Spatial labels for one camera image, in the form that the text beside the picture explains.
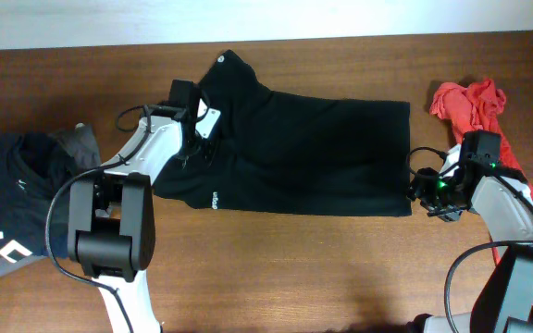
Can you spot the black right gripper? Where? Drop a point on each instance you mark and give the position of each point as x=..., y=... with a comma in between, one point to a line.
x=420, y=189

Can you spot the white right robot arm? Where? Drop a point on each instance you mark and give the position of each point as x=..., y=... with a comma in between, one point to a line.
x=501, y=197

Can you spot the black polo shirt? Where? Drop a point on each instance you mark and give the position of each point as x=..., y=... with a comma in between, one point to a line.
x=283, y=153

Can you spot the navy hoodie with white letters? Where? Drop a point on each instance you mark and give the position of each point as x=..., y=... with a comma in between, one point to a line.
x=33, y=167

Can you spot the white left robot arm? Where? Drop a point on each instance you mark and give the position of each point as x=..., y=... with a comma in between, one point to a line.
x=111, y=228

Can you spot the red crumpled garment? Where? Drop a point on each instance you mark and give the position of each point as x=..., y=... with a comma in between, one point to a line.
x=474, y=107

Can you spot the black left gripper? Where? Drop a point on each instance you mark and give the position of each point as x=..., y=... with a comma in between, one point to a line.
x=206, y=155

